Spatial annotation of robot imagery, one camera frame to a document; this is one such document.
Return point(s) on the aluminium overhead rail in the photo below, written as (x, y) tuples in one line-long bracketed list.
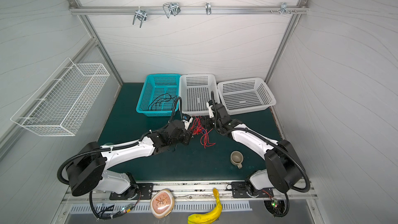
[(185, 10)]

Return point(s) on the metal clamp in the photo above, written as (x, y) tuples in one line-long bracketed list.
[(208, 8), (140, 16), (283, 10), (171, 8)]

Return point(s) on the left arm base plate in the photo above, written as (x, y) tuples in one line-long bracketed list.
[(139, 190)]

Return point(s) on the yellow banana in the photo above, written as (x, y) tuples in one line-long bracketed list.
[(210, 217)]

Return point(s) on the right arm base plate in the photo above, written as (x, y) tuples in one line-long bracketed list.
[(243, 190)]

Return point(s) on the white perforated basket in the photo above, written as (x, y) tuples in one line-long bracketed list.
[(245, 95), (195, 91)]

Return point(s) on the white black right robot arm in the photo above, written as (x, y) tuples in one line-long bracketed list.
[(284, 170)]

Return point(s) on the white perforated basket middle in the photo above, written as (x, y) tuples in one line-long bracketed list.
[(195, 91)]

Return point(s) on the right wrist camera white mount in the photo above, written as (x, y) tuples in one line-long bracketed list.
[(210, 107)]

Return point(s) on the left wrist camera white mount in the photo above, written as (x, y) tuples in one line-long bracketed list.
[(187, 120)]

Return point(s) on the white wire wall basket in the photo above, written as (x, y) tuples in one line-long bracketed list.
[(59, 106)]

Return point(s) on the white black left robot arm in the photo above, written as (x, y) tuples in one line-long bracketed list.
[(89, 170)]

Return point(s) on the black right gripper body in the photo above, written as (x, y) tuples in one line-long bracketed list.
[(213, 122)]

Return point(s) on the round wooden toy face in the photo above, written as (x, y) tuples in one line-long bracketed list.
[(162, 203)]

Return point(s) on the white perforated basket right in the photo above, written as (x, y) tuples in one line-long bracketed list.
[(245, 95)]

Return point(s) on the olive ceramic cup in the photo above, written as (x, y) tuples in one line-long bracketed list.
[(236, 158)]

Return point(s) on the teal perforated basket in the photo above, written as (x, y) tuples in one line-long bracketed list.
[(158, 95)]

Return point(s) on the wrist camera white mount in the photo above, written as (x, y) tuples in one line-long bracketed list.
[(187, 120), (210, 107)]

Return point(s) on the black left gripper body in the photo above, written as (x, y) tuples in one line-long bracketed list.
[(185, 139)]

